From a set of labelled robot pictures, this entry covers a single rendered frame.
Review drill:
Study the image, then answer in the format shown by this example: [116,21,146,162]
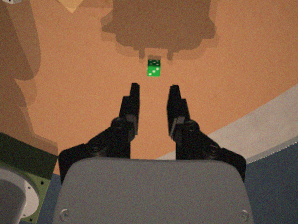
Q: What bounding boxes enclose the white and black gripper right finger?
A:
[167,85,246,183]

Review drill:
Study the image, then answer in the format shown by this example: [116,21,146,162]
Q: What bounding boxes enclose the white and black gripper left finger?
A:
[58,83,140,185]

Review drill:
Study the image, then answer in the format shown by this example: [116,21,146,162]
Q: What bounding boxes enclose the tan flat mat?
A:
[58,0,84,13]

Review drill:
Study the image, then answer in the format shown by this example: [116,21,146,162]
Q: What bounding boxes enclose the green die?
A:
[147,60,161,77]

